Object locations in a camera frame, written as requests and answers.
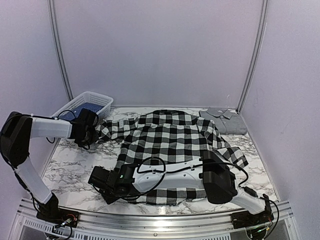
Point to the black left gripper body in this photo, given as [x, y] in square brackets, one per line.
[88, 138]

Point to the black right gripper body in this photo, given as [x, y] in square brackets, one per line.
[110, 198]

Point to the black white plaid shirt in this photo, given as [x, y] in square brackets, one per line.
[174, 136]

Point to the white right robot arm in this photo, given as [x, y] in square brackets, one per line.
[208, 172]

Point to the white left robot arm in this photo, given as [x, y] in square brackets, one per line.
[21, 130]

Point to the white plastic basket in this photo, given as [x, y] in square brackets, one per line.
[95, 102]

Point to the folded grey shirt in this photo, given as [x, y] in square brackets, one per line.
[226, 121]

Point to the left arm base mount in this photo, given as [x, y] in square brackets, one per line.
[59, 216]

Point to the aluminium front frame rail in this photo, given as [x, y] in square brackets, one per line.
[108, 226]

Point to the left aluminium corner post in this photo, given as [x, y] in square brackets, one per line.
[58, 48]

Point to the aluminium corner post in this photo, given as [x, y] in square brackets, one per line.
[255, 54]
[58, 48]

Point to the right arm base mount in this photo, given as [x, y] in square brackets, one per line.
[245, 219]

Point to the right aluminium corner post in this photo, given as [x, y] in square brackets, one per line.
[255, 54]

